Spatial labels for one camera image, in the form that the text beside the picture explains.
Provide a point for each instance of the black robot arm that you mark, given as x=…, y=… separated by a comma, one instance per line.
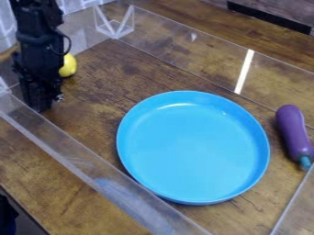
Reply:
x=38, y=16

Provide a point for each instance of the clear acrylic corner bracket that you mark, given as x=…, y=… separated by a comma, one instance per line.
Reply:
x=115, y=29

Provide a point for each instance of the clear acrylic enclosure wall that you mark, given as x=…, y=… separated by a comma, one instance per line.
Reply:
x=59, y=166

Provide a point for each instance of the blue round tray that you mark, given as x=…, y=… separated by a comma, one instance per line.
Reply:
x=193, y=147

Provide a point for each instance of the purple toy eggplant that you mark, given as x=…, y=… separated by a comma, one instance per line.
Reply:
x=291, y=126

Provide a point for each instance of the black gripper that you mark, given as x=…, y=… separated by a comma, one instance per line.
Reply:
x=36, y=63

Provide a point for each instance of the yellow lemon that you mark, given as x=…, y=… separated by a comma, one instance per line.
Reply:
x=70, y=67

